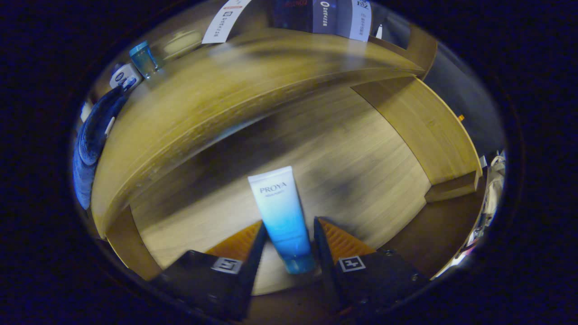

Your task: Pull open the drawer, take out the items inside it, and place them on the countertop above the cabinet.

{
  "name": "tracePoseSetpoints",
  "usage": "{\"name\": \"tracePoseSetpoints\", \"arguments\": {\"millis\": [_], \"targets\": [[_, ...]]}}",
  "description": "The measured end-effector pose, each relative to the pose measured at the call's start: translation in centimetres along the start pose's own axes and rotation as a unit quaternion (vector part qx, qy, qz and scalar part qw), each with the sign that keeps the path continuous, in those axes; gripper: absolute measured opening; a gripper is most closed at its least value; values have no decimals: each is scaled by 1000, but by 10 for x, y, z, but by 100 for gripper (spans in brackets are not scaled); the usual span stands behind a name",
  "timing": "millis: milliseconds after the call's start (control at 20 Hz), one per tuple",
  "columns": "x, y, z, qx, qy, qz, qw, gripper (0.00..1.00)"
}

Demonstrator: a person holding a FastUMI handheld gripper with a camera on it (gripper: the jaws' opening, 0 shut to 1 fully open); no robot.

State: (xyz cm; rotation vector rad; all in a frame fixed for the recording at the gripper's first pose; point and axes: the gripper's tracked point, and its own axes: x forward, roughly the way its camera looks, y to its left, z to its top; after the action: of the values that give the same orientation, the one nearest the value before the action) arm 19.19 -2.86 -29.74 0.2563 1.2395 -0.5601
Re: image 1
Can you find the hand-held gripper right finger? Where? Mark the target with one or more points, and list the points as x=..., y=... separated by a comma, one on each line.
x=329, y=266

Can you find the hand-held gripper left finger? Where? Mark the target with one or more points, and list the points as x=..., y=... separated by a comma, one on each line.
x=250, y=271

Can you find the blue and white cosmetic tube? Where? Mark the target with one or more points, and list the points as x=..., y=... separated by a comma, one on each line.
x=280, y=212

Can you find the wooden drawer with black knob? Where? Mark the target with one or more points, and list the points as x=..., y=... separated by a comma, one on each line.
x=361, y=158

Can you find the wooden countertop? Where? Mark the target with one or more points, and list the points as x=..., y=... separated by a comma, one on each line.
x=189, y=104

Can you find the blue rolled towel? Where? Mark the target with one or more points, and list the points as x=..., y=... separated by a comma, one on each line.
x=90, y=144

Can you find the white bottle with blue cap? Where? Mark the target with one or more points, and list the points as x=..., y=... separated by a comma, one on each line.
x=124, y=74

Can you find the clear blue bottle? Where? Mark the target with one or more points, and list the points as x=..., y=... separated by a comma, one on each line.
x=144, y=61

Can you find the light purple book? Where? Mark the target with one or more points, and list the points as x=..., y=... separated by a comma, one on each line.
x=361, y=20

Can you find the white book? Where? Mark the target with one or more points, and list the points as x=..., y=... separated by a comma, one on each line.
x=223, y=22

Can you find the dark blue book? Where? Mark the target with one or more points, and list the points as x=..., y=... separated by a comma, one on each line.
x=325, y=16

